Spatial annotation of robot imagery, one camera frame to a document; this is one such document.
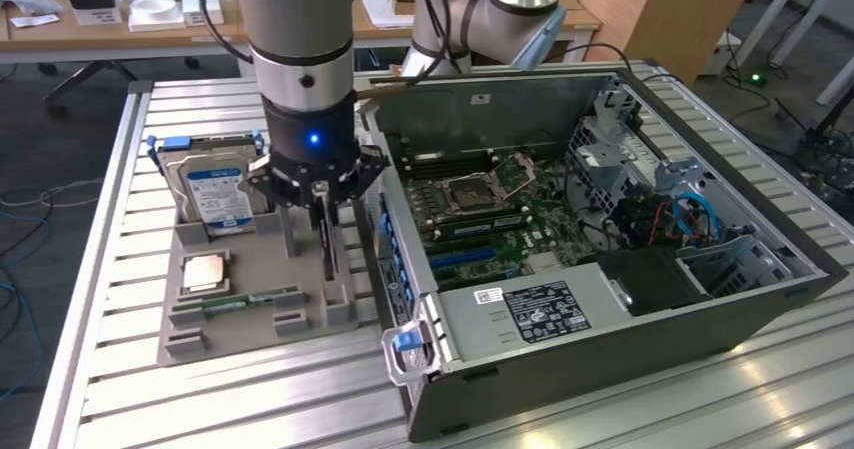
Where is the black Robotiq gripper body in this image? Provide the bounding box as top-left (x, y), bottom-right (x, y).
top-left (260, 93), bottom-right (362, 206)

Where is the graphics card with black shroud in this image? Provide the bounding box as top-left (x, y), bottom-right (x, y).
top-left (316, 208), bottom-right (342, 285)

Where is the hard disk in blue caddy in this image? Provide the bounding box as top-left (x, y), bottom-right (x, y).
top-left (144, 129), bottom-right (268, 238)

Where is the CPU socket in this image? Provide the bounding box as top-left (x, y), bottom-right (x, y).
top-left (442, 173), bottom-right (508, 215)

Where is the installed RAM stick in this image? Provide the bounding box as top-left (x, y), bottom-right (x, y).
top-left (436, 212), bottom-right (528, 240)

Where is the CPU chip with metal lid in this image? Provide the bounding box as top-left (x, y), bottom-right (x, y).
top-left (182, 256), bottom-right (226, 293)

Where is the blue expansion slot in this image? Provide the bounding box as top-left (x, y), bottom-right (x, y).
top-left (425, 247), bottom-right (499, 270)

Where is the metal socket cover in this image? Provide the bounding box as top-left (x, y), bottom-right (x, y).
top-left (489, 151), bottom-right (540, 200)

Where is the loose green RAM stick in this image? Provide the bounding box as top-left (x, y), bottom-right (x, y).
top-left (170, 288), bottom-right (300, 315)

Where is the stack of white papers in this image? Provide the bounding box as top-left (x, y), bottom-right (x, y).
top-left (358, 0), bottom-right (416, 30)

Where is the green motherboard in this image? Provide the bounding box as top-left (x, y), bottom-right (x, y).
top-left (385, 133), bottom-right (601, 293)

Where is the grey plastic parts rack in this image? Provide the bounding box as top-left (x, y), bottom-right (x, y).
top-left (156, 165), bottom-right (361, 368)

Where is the plain white box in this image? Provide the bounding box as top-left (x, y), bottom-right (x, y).
top-left (180, 0), bottom-right (224, 28)

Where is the flat white box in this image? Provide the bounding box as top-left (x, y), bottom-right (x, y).
top-left (125, 11), bottom-right (188, 33)

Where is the small chipset heat sink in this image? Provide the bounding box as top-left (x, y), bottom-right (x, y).
top-left (525, 253), bottom-right (563, 274)

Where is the white bowl on desk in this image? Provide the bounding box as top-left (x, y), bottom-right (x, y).
top-left (130, 0), bottom-right (173, 20)

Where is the silver metal drive cage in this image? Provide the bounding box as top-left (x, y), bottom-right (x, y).
top-left (564, 115), bottom-right (672, 210)

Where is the grey power supply unit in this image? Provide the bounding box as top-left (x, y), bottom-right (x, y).
top-left (432, 262), bottom-right (633, 364)

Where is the wooden desk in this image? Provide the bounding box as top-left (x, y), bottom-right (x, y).
top-left (0, 0), bottom-right (604, 65)

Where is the black rolling desk leg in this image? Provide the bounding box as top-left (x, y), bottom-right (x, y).
top-left (38, 57), bottom-right (201, 116)

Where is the white box with black lid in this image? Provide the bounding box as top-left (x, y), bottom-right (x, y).
top-left (65, 0), bottom-right (124, 26)

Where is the white paper card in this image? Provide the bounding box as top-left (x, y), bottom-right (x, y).
top-left (9, 13), bottom-right (61, 28)

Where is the wooden cabinet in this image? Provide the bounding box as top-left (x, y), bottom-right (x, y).
top-left (556, 0), bottom-right (765, 85)

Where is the open black PC case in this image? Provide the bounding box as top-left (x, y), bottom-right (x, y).
top-left (338, 66), bottom-right (849, 444)

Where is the silver metal disk bay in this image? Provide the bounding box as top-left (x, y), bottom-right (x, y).
top-left (676, 232), bottom-right (796, 299)

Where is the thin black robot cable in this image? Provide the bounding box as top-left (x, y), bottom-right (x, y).
top-left (198, 0), bottom-right (468, 88)

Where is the looped black cable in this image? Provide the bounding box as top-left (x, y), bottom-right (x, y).
top-left (552, 42), bottom-right (675, 81)

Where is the blue floor cable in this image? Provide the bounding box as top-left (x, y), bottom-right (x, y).
top-left (0, 208), bottom-right (53, 400)

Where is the blue data wire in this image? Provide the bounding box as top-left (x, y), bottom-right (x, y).
top-left (668, 193), bottom-right (727, 246)

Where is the white table frame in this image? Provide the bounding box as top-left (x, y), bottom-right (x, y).
top-left (725, 0), bottom-right (854, 105)

